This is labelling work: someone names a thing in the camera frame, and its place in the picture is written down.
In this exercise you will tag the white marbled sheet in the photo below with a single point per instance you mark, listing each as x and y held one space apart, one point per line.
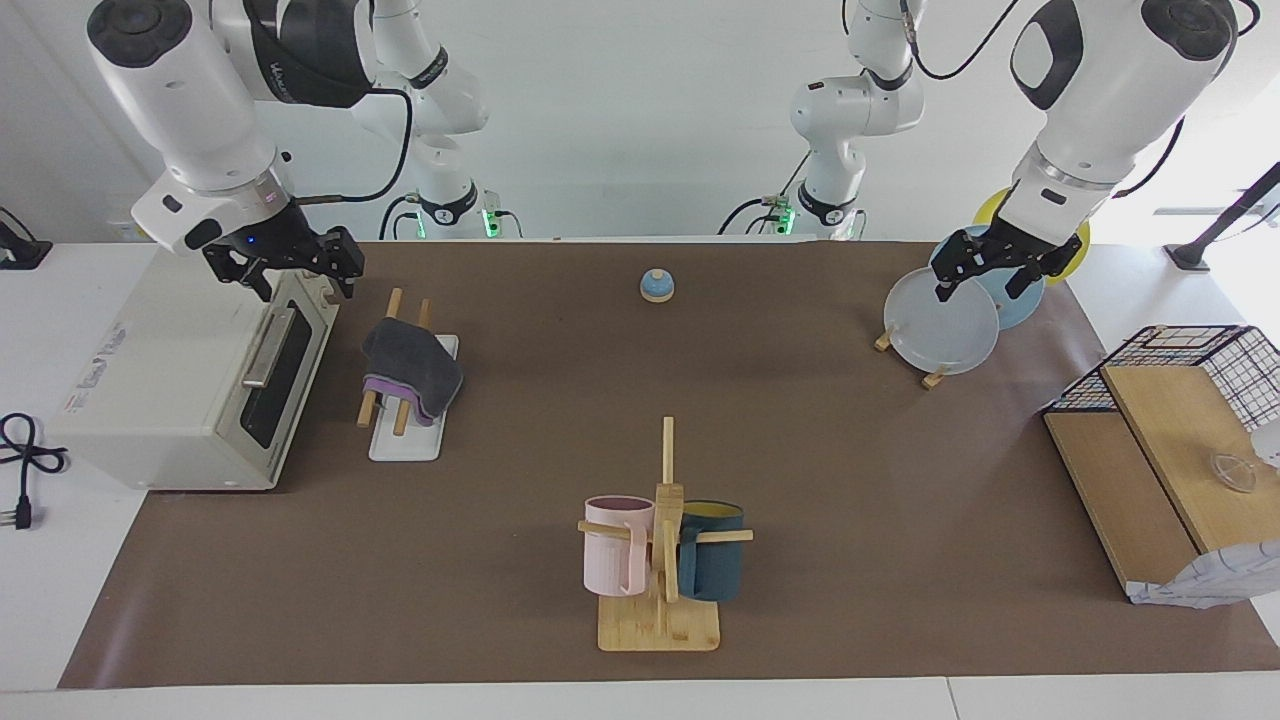
1220 580

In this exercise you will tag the pink mug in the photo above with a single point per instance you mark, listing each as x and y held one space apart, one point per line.
610 555

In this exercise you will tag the white towel rack wooden bars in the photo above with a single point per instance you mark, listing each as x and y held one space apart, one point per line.
405 445

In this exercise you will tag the clear glass bowl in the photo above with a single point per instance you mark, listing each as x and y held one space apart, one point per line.
1232 472

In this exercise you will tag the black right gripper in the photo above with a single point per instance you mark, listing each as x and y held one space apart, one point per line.
275 235

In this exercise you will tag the beige toaster oven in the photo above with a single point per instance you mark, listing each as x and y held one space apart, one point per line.
170 350

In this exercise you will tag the yellow plate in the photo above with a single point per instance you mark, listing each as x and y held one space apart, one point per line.
988 212

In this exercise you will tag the white rounded object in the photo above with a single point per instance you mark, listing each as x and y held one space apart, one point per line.
1268 445

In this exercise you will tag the wooden plate rack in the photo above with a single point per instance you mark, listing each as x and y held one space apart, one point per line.
935 379

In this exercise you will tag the brown table mat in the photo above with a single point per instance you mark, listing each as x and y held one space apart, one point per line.
500 560

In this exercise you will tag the black desk clamp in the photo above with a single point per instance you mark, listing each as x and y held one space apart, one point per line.
20 255

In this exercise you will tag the wooden mug tree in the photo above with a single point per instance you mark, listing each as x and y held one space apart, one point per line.
660 625

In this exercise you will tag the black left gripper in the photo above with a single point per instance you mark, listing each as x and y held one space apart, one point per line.
1012 242

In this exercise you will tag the light blue plate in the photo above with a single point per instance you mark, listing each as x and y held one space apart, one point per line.
1015 305

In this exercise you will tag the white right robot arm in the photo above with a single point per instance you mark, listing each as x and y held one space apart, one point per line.
190 110

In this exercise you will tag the blue service bell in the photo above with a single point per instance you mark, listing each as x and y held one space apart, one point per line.
657 288

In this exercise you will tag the dark teal mug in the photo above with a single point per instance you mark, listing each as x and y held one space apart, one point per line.
715 560

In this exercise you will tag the purple and grey towel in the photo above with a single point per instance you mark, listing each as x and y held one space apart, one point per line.
410 365

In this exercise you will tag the grey plate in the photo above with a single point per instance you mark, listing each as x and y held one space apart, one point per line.
940 330

